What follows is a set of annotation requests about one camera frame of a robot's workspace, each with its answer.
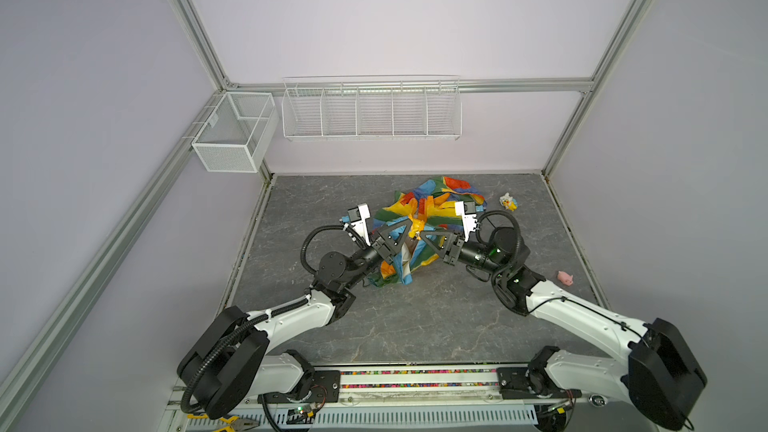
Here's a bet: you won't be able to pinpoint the rainbow striped jacket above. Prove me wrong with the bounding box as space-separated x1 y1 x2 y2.
369 176 485 287

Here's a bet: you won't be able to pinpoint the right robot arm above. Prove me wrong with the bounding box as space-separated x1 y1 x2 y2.
417 210 708 431

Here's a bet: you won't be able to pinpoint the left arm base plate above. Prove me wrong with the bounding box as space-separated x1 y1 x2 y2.
266 369 341 404

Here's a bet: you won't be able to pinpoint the white mesh box basket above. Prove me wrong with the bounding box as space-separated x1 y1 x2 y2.
192 92 279 173

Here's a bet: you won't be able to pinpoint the yellow handled pliers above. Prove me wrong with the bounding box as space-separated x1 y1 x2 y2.
187 414 260 432

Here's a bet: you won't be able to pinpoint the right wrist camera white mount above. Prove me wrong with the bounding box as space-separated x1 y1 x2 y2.
454 201 479 242

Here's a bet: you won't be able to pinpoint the small pink pig toy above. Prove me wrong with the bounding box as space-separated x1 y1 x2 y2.
557 271 574 287

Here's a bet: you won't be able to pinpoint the small yellow white toy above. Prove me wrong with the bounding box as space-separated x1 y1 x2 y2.
499 193 518 211

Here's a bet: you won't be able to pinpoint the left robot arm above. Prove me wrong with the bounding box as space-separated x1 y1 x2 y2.
177 219 412 419

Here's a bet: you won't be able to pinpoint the white wire basket long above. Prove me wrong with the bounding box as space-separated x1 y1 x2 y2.
282 75 463 140

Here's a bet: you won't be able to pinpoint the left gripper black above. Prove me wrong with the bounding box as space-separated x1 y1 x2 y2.
343 219 411 291

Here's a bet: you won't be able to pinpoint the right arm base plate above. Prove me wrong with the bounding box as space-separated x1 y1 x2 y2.
496 366 583 400

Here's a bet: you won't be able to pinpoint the white slotted cable duct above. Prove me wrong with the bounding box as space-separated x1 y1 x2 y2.
312 404 538 430

